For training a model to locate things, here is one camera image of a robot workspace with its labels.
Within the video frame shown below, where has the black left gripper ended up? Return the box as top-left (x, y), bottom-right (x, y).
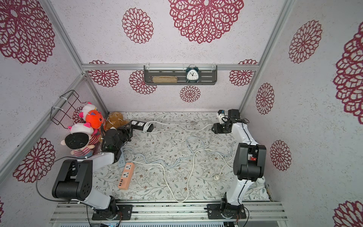
top-left (116, 122), bottom-right (134, 149)

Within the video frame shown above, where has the light blue power strip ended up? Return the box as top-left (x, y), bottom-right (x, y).
top-left (118, 153), bottom-right (126, 169)

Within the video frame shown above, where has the striped black white object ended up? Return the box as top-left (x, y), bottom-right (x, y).
top-left (131, 120), bottom-right (154, 133)

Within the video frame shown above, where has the orange power strip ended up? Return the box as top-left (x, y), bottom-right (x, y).
top-left (118, 162), bottom-right (135, 190)

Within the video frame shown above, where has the white power cord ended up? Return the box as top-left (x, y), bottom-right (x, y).
top-left (131, 148), bottom-right (237, 204)

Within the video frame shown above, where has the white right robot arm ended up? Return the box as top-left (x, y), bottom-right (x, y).
top-left (211, 109), bottom-right (267, 206)

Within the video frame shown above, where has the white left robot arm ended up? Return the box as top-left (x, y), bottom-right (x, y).
top-left (52, 123), bottom-right (133, 211)

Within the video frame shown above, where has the brown teddy bear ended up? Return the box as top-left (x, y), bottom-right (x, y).
top-left (104, 112), bottom-right (130, 131)

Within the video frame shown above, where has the orange plush toy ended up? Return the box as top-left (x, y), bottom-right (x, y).
top-left (86, 110), bottom-right (105, 130)

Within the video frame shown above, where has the black faced striped plush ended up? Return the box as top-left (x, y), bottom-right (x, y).
top-left (60, 123), bottom-right (101, 158)

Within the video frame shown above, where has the white pink plush toy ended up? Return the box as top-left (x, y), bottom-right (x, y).
top-left (79, 102), bottom-right (97, 121)

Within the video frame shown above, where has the teal alarm clock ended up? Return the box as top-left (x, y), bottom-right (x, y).
top-left (186, 67), bottom-right (200, 83)

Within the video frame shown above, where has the white alarm clock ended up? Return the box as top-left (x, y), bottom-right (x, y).
top-left (251, 177), bottom-right (266, 190)

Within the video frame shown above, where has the tan pouch on shelf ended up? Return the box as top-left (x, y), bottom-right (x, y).
top-left (152, 76), bottom-right (178, 84)

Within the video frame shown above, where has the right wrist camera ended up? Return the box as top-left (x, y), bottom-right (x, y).
top-left (217, 110), bottom-right (228, 124)

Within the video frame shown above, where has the grey wall shelf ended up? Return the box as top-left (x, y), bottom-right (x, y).
top-left (144, 65), bottom-right (217, 85)

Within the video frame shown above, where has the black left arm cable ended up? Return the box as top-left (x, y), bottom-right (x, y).
top-left (35, 155), bottom-right (86, 202)

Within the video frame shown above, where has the black wire basket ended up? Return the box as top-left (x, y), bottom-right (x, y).
top-left (49, 90), bottom-right (85, 130)

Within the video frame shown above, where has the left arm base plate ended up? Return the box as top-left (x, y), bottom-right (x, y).
top-left (91, 204), bottom-right (133, 221)

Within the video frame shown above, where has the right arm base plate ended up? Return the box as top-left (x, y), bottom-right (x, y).
top-left (205, 203), bottom-right (247, 220)

